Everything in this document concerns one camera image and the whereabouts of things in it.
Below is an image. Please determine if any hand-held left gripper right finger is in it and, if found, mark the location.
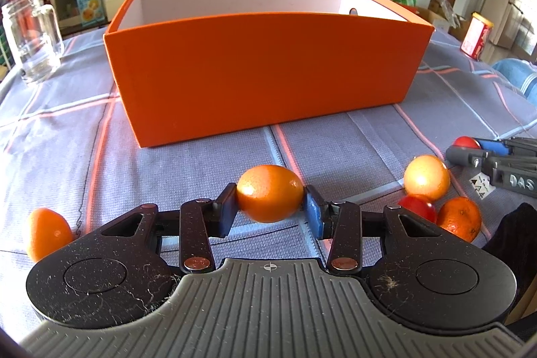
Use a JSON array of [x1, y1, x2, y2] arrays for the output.
[[303, 185, 441, 275]]

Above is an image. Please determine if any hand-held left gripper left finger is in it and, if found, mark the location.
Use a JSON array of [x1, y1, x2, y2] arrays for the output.
[[101, 183, 238, 272]]

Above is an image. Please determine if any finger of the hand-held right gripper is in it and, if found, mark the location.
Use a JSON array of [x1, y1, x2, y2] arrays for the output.
[[445, 146, 537, 171], [478, 137, 537, 157]]

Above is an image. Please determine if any red tomato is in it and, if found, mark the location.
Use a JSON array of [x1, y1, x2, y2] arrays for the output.
[[398, 194, 438, 224], [454, 136, 482, 151]]

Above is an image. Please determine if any large orange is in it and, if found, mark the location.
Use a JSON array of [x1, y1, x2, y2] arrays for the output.
[[236, 164, 305, 223]]

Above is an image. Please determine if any orange cardboard box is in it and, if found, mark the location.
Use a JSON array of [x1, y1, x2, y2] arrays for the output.
[[103, 0, 436, 149]]

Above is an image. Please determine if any pale round orange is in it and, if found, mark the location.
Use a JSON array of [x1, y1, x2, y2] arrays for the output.
[[403, 155, 451, 202]]

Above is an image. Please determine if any small mandarin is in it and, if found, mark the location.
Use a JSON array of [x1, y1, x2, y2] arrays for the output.
[[436, 196, 482, 243], [26, 208, 74, 263]]

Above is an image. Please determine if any light blue cloth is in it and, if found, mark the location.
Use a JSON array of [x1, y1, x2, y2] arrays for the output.
[[492, 58, 537, 96]]

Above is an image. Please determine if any red tin can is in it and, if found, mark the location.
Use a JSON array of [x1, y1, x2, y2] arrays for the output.
[[460, 12, 494, 60]]

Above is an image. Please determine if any blue printed bag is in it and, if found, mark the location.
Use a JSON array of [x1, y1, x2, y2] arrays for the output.
[[76, 0, 105, 27]]

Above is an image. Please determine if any clear glass handled mug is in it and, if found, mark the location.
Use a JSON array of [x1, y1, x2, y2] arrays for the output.
[[1, 0, 64, 85]]

